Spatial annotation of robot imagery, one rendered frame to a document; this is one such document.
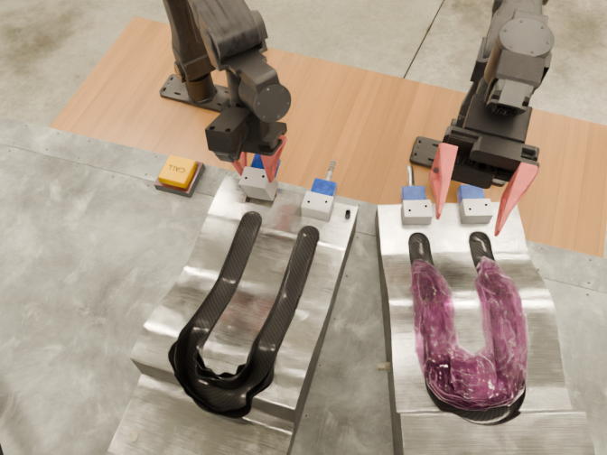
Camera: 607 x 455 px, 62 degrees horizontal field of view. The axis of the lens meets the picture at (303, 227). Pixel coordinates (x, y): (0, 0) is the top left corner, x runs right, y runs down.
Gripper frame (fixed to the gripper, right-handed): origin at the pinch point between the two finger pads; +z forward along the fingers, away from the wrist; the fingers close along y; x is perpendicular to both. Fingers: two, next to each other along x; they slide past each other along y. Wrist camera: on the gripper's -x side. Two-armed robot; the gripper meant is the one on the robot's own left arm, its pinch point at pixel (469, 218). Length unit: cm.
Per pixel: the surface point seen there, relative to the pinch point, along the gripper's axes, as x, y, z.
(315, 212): 28.5, -22.0, -9.8
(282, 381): 24.9, -16.6, 19.5
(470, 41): 126, -4, -168
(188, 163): 36, -52, -16
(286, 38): 125, -87, -143
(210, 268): 30.7, -36.0, 5.3
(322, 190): 29.3, -22.4, -14.8
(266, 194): 26.8, -31.2, -9.5
